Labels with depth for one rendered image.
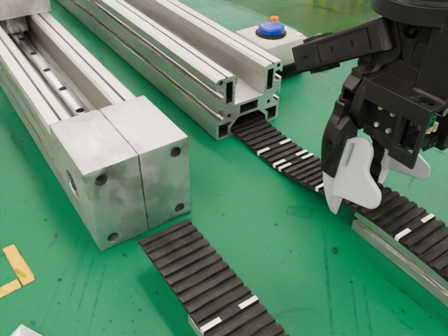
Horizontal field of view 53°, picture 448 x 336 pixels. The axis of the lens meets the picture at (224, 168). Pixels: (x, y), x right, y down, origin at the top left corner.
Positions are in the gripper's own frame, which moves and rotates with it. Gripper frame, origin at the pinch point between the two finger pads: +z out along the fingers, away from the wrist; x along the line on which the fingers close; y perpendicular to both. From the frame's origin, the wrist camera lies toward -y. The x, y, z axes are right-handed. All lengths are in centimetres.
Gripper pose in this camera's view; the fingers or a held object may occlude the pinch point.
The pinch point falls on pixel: (352, 187)
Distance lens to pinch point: 47.8
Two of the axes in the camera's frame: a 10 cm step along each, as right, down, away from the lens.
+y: 5.7, 5.1, -6.4
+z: -0.1, 7.8, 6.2
